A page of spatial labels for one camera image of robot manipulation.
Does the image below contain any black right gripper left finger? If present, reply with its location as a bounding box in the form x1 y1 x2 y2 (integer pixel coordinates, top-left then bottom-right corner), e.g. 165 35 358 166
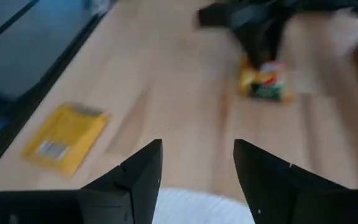
81 139 163 224

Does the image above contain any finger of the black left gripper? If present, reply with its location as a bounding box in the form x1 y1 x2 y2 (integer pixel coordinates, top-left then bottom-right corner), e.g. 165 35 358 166
233 18 273 68
270 14 290 62

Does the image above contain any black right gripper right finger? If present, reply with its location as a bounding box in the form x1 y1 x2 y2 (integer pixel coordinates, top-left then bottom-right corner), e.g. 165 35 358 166
233 139 351 224

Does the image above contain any orange green tea bag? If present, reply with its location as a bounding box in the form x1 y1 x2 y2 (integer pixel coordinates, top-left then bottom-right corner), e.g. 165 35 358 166
239 55 295 103

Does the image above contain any yellow tea bag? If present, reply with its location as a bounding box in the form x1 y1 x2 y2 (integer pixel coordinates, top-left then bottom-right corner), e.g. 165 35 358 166
22 104 110 178

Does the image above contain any white round woven placemat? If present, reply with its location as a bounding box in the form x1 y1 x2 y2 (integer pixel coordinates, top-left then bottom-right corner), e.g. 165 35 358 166
152 187 256 224

